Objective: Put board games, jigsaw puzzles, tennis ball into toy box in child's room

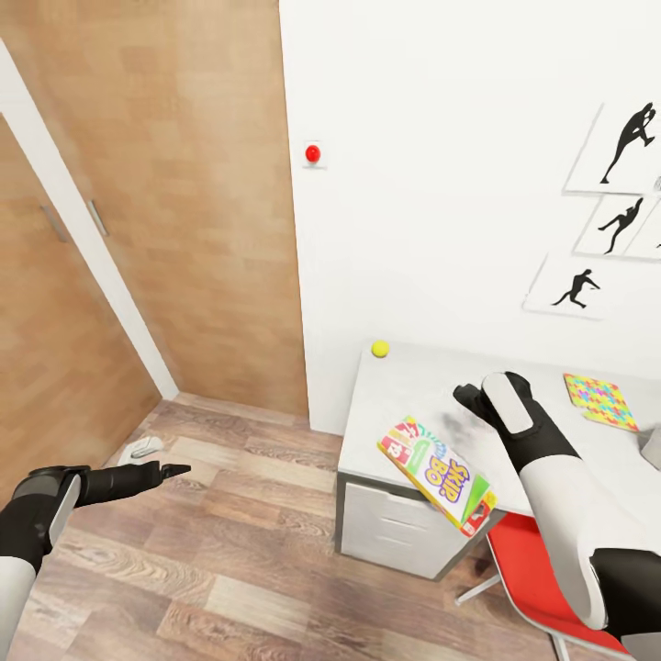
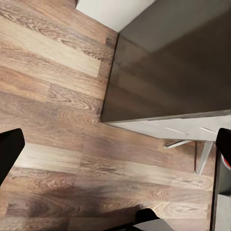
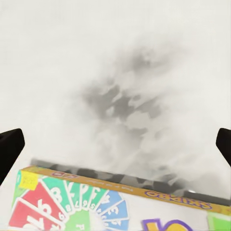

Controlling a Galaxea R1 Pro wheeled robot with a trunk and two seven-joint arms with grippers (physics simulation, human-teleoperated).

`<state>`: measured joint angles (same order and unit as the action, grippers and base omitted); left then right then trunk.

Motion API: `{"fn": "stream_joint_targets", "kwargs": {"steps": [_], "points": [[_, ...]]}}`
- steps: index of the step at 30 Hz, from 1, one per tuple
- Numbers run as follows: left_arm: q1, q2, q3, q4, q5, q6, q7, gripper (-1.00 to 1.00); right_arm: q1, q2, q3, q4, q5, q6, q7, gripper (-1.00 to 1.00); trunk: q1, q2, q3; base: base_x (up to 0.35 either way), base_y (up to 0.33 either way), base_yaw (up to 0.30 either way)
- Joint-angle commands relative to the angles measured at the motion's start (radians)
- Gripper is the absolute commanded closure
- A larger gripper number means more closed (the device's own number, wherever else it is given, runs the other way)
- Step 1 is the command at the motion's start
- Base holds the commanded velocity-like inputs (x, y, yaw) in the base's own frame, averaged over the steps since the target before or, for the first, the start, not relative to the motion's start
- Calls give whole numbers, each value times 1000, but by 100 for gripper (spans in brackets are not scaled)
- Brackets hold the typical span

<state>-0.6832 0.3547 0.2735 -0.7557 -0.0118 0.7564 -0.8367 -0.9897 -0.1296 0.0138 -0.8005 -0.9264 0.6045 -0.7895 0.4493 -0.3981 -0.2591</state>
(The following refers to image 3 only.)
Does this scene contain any board game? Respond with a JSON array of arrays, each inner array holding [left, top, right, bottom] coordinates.
[[7, 166, 231, 231]]

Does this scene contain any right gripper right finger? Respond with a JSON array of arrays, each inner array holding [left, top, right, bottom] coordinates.
[[216, 128, 231, 167]]

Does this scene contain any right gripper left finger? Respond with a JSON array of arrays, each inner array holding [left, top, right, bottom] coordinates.
[[0, 128, 25, 185]]

